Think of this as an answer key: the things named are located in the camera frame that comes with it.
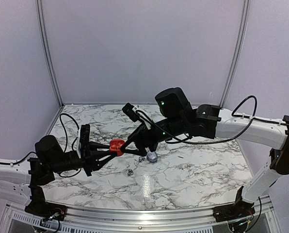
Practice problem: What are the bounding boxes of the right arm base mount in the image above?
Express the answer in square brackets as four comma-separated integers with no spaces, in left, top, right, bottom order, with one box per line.
[213,186,255,222]

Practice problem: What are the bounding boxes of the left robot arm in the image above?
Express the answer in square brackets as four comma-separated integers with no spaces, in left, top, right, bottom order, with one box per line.
[0,125,121,219]

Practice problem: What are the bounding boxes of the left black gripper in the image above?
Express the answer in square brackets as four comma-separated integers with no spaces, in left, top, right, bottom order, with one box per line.
[50,141,117,177]

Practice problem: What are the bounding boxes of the red earbud charging case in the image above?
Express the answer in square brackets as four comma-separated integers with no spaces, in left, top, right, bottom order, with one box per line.
[109,139,125,157]

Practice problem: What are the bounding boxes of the aluminium frame post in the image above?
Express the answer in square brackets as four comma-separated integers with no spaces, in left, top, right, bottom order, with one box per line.
[35,0,64,108]
[219,0,251,108]

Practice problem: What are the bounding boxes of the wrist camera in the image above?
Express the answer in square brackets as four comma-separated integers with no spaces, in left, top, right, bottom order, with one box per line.
[76,124,90,158]
[122,103,151,130]

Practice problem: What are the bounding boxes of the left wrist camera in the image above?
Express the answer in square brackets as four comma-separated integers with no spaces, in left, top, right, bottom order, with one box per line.
[76,124,90,158]

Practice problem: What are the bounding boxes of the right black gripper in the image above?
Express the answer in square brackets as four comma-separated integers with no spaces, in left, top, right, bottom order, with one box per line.
[120,114,187,157]

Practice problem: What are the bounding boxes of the grey blue charging case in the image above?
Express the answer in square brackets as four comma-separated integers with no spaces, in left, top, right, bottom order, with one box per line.
[146,151,158,163]

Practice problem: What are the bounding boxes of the left aluminium frame post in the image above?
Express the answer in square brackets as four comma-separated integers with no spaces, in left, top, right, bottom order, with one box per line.
[35,0,64,108]

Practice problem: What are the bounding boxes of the right aluminium frame post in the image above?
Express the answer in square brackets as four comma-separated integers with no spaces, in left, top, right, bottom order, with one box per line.
[219,0,251,108]

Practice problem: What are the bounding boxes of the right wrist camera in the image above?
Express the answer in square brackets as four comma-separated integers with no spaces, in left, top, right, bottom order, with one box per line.
[122,103,151,130]

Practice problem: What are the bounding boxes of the front aluminium rail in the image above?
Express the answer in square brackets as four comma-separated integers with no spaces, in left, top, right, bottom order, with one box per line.
[0,194,281,233]

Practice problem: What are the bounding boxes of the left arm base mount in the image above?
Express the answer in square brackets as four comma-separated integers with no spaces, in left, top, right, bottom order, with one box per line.
[25,185,67,221]

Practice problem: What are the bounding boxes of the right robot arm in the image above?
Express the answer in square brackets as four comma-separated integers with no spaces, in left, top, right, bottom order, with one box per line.
[122,87,289,217]

